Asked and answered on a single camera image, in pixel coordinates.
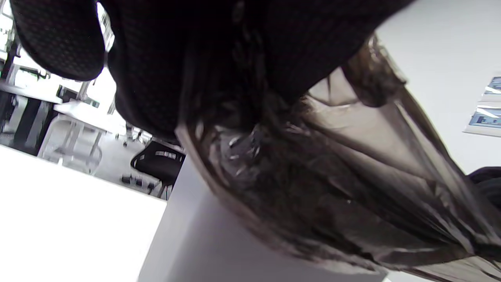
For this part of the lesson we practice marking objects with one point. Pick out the person's right hand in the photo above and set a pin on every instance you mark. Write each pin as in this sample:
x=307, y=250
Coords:
x=489, y=182

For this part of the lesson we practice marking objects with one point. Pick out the person's left hand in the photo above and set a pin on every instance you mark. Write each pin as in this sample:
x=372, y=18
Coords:
x=235, y=47

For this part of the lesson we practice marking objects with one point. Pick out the grey translucent garbage bag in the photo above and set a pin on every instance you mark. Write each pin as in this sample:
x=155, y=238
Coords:
x=332, y=176

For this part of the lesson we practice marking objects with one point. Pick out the grey plastic trash bin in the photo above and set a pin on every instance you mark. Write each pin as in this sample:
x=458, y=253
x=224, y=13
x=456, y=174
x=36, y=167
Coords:
x=195, y=243

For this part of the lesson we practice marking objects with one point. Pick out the black office chair chrome base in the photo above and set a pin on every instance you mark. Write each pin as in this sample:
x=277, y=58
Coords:
x=160, y=162

